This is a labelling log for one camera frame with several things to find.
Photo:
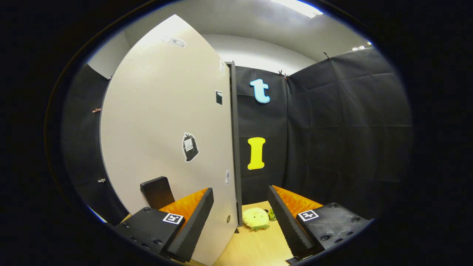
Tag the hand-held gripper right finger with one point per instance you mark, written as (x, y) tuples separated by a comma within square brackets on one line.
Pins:
[(286, 225)]

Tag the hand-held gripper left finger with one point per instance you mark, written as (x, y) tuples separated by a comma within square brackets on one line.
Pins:
[(192, 229)]

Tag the beige shoe cabinet door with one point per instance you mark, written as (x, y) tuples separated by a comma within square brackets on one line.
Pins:
[(155, 103)]

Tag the green drink bottle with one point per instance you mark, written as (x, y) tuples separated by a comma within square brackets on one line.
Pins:
[(272, 215)]

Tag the yellow plush toy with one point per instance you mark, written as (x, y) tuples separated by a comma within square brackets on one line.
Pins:
[(255, 218)]

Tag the black backdrop cloth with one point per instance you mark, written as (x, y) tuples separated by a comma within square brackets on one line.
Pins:
[(332, 129)]

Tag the small ceiling light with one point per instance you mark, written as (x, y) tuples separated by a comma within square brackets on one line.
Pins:
[(360, 47)]

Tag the long ceiling light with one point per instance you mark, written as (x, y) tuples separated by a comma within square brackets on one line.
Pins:
[(299, 7)]

